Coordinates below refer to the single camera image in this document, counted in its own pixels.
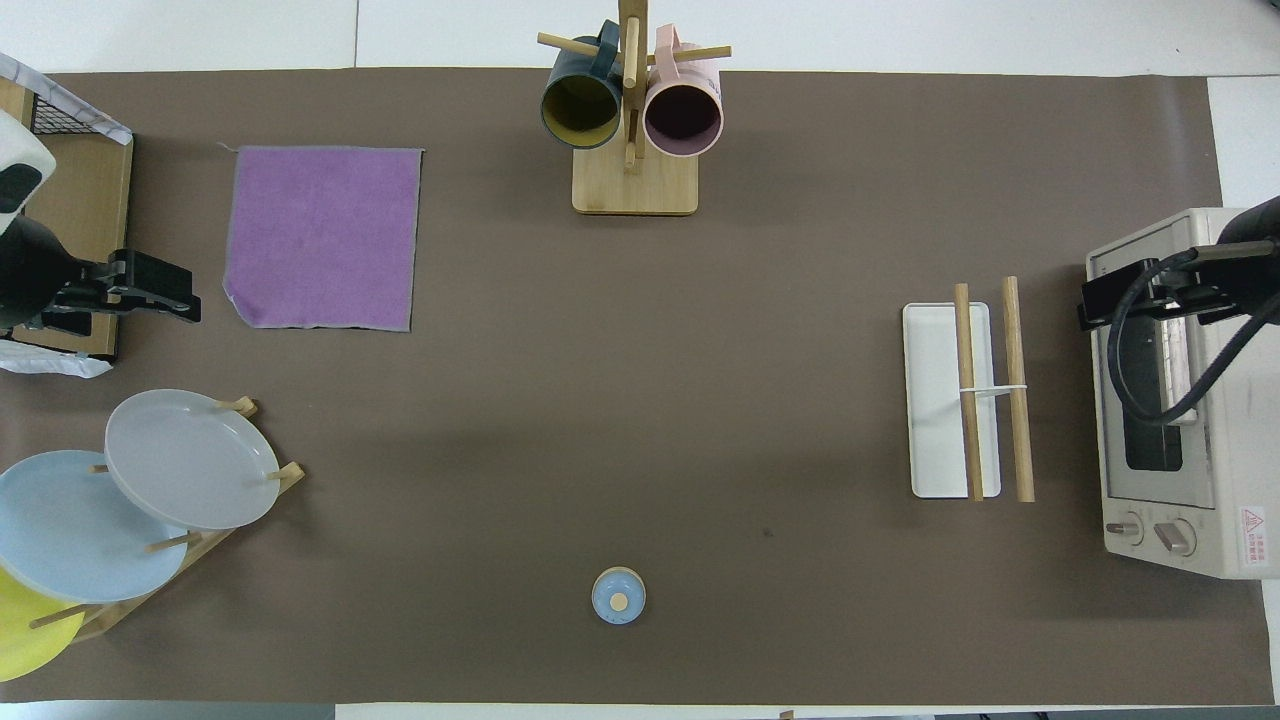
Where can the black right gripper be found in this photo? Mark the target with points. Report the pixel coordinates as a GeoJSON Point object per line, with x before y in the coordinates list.
{"type": "Point", "coordinates": [1255, 285]}

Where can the purple and grey towel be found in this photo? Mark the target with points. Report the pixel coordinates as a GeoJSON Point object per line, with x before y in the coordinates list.
{"type": "Point", "coordinates": [320, 240]}

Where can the wooden plate rack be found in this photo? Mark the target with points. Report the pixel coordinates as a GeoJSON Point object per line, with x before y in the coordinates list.
{"type": "Point", "coordinates": [215, 540]}

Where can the light blue plate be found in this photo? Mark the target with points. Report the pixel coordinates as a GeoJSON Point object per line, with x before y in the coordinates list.
{"type": "Point", "coordinates": [70, 530]}

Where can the wooden mug tree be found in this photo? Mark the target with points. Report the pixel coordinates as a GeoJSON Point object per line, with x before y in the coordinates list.
{"type": "Point", "coordinates": [635, 185]}

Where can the yellow plate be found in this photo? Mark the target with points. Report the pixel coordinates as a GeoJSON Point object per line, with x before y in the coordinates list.
{"type": "Point", "coordinates": [25, 640]}

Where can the white band on rack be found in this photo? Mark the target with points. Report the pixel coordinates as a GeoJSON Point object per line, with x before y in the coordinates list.
{"type": "Point", "coordinates": [990, 390]}

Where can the grey plate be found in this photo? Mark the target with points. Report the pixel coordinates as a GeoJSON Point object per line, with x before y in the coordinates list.
{"type": "Point", "coordinates": [190, 460]}

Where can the pink mug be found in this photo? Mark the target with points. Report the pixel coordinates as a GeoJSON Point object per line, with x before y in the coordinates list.
{"type": "Point", "coordinates": [683, 115]}

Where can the blue jar with wooden knob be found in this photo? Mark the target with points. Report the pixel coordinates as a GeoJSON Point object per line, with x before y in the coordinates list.
{"type": "Point", "coordinates": [618, 597]}

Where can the brown table mat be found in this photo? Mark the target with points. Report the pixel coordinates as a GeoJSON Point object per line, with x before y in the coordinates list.
{"type": "Point", "coordinates": [600, 400]}

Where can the dark teal mug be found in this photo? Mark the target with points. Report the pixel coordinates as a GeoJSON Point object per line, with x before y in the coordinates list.
{"type": "Point", "coordinates": [580, 105]}

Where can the marble pattern panel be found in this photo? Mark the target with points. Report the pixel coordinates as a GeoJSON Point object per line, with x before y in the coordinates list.
{"type": "Point", "coordinates": [50, 363]}
{"type": "Point", "coordinates": [112, 130]}

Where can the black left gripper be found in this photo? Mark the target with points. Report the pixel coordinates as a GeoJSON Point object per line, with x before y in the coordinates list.
{"type": "Point", "coordinates": [30, 270]}

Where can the beige toaster oven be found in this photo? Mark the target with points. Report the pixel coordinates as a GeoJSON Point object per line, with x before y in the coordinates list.
{"type": "Point", "coordinates": [1230, 460]}

